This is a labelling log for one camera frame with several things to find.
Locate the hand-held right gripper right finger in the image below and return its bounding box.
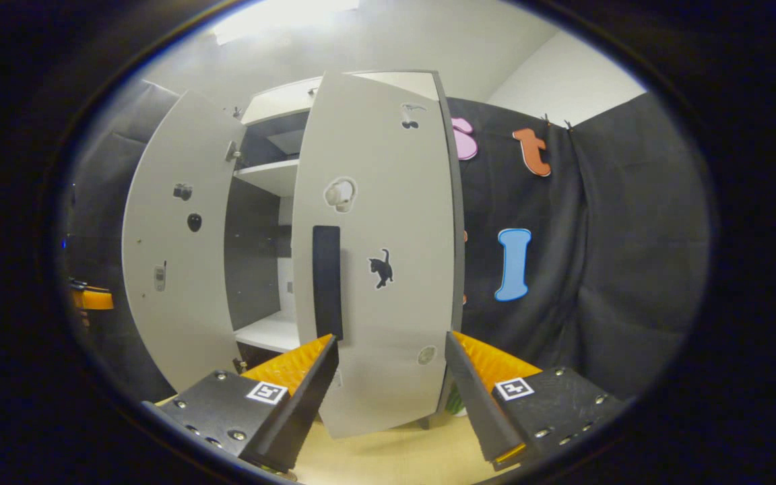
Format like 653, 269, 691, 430
443, 330, 628, 472

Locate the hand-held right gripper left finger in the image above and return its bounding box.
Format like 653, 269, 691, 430
142, 333, 340, 474

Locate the white cabinet door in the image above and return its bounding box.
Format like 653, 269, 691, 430
122, 90, 247, 393
292, 71, 464, 440

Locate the white and grey cabinet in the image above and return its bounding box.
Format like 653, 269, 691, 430
224, 69, 467, 432

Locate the black backdrop cloth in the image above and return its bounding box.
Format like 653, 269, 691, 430
445, 91, 712, 401
61, 79, 183, 405

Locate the black door handle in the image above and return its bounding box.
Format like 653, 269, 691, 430
312, 225, 344, 341

